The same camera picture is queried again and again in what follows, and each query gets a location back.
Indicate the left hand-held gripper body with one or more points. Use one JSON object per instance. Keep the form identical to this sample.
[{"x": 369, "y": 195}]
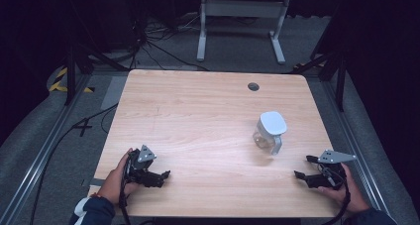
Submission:
[{"x": 140, "y": 168}]

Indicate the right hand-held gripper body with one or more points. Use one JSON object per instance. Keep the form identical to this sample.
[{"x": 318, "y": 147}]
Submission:
[{"x": 332, "y": 177}]

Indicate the person's right hand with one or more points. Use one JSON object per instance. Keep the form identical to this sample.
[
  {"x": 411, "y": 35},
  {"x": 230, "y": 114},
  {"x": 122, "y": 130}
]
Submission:
[{"x": 351, "y": 195}]

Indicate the person's left hand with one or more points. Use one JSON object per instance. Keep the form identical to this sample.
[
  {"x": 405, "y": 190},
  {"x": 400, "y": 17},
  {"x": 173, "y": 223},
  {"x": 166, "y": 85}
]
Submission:
[{"x": 114, "y": 183}]

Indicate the clear pitcher with white lid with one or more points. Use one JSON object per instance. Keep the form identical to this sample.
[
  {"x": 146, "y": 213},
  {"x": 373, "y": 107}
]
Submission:
[{"x": 270, "y": 129}]

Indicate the grey floor plate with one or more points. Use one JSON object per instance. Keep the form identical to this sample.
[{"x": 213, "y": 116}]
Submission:
[{"x": 114, "y": 92}]

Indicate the black metal stand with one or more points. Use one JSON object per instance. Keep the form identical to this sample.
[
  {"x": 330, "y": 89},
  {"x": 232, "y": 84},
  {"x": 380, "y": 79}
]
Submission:
[
  {"x": 340, "y": 76},
  {"x": 71, "y": 73}
]

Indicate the yellow and black floor tape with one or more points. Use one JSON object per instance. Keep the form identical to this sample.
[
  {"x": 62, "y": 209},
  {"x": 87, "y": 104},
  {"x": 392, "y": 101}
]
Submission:
[{"x": 57, "y": 84}]

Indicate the aluminium floor rail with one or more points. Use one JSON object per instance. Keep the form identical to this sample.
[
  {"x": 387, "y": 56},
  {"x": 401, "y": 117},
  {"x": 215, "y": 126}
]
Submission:
[
  {"x": 356, "y": 142},
  {"x": 39, "y": 159}
]

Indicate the grey metal desk frame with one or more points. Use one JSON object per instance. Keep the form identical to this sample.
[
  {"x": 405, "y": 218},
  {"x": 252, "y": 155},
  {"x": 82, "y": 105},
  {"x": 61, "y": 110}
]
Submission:
[{"x": 244, "y": 8}]

